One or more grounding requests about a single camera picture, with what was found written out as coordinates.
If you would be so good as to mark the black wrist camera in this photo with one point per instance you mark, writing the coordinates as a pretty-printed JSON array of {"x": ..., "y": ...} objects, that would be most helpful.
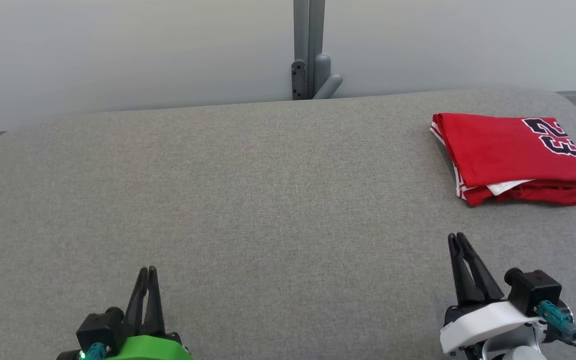
[
  {"x": 100, "y": 327},
  {"x": 535, "y": 292}
]

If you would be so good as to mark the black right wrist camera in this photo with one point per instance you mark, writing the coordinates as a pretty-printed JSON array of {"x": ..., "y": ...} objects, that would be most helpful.
[{"x": 535, "y": 292}]

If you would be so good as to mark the grey cylindrical post bracket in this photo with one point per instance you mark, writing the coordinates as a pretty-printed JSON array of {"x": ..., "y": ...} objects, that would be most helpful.
[{"x": 322, "y": 67}]

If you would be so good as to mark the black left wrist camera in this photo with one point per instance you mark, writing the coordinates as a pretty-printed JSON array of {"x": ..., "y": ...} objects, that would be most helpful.
[{"x": 100, "y": 327}]

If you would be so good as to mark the red shirt white sleeves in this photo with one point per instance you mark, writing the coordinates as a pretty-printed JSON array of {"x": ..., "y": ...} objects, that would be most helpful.
[{"x": 498, "y": 145}]

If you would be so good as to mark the grey metal partition post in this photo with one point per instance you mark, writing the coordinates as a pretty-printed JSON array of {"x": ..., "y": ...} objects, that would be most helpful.
[{"x": 302, "y": 30}]

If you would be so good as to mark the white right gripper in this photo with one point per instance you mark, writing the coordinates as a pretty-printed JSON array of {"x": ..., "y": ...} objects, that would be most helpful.
[{"x": 488, "y": 322}]

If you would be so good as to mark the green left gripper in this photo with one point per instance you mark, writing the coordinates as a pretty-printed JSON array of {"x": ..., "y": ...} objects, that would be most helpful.
[{"x": 148, "y": 349}]

